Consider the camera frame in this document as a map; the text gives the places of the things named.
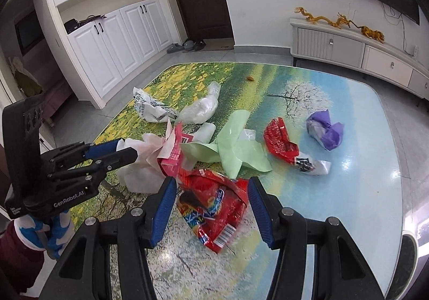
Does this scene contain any brown bag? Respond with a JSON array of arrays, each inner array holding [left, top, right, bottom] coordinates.
[[78, 14, 106, 24]]

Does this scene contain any small white plastic piece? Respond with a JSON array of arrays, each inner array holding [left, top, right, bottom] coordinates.
[[197, 122, 217, 145]]

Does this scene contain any white television console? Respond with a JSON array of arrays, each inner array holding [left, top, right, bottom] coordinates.
[[290, 17, 429, 99]]

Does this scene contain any brown doormat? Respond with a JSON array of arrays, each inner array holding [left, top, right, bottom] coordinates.
[[204, 38, 234, 50]]

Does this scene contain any large red snack packet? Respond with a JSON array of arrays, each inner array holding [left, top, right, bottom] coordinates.
[[176, 169, 250, 254]]

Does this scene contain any white wall cabinet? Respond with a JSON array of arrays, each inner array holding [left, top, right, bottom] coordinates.
[[40, 0, 173, 110]]

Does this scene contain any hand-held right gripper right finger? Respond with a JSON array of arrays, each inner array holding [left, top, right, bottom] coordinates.
[[247, 177, 386, 300]]

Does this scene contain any white grey printed wrapper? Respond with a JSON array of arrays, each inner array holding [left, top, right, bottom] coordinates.
[[132, 86, 180, 124]]

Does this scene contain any television cable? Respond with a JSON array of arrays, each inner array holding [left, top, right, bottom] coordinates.
[[382, 2, 419, 53]]

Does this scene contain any dark red garment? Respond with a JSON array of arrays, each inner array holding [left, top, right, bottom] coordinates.
[[0, 220, 45, 298]]

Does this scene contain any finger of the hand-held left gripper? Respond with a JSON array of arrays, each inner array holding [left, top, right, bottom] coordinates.
[[40, 139, 122, 166], [47, 147, 140, 190]]

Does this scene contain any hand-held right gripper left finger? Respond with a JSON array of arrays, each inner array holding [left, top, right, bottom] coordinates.
[[39, 177, 178, 300]]

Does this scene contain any gold dragon figurine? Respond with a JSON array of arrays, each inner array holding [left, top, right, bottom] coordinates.
[[294, 7, 356, 30]]

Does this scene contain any gold tiger figurine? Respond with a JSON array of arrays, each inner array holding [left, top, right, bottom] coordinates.
[[357, 26, 386, 43]]

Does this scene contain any purple wrapper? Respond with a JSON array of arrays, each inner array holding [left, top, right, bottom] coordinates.
[[306, 110, 345, 152]]

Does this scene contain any pink and red wrapper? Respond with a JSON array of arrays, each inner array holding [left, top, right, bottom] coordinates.
[[157, 121, 198, 183]]

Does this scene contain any translucent plastic bag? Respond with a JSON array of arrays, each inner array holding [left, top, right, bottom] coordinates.
[[174, 82, 222, 124]]

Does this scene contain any white black printed wrapper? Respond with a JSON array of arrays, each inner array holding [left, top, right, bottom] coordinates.
[[295, 153, 332, 175]]

